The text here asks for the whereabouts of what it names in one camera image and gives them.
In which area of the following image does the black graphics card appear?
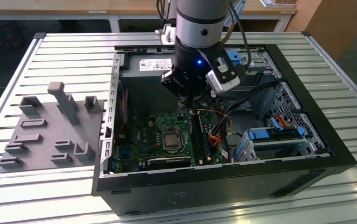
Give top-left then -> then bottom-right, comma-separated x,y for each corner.
146,155 -> 192,169

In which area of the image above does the metal disk bay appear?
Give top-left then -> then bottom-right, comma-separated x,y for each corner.
231,130 -> 322,164

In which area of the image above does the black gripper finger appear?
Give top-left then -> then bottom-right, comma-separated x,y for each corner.
186,92 -> 195,110

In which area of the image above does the black open PC case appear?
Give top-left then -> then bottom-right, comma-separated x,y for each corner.
91,43 -> 357,217

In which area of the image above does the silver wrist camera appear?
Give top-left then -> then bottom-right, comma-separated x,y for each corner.
204,56 -> 242,96

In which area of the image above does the wooden cabinet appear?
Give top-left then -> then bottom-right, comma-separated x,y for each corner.
284,0 -> 357,60

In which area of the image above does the silver CPU in socket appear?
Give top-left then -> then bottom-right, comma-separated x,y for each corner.
162,132 -> 183,151

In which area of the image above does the blue disk carrier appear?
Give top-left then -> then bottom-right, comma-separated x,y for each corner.
246,126 -> 306,142
226,49 -> 247,68

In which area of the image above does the grey parts rack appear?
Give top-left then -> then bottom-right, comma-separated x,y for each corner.
0,81 -> 108,174

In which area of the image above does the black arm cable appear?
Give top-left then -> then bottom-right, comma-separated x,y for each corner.
227,4 -> 254,71

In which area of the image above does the orange wire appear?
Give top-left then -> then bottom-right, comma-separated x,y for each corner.
208,136 -> 226,148

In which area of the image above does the metal drive cage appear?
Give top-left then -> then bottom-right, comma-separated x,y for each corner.
215,48 -> 283,99

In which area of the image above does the green motherboard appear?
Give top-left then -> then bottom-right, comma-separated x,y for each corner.
112,111 -> 228,174

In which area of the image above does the wooden desk white frame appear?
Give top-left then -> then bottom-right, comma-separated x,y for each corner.
0,0 -> 298,33

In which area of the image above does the round grey speaker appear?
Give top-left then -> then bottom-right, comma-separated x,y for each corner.
226,132 -> 244,146

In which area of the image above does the grey power supply box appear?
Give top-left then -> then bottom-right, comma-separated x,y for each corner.
119,53 -> 183,115

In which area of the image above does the red wire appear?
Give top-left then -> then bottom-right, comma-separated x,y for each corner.
117,90 -> 128,134

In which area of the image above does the white label sticker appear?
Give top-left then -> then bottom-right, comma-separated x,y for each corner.
137,58 -> 174,72

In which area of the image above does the black cable bundle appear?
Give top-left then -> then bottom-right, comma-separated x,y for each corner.
214,80 -> 283,118

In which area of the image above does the pale blue teach pendant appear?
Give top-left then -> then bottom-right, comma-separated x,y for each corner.
227,0 -> 246,25

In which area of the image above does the red data cable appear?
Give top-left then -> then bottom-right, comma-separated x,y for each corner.
271,114 -> 293,128

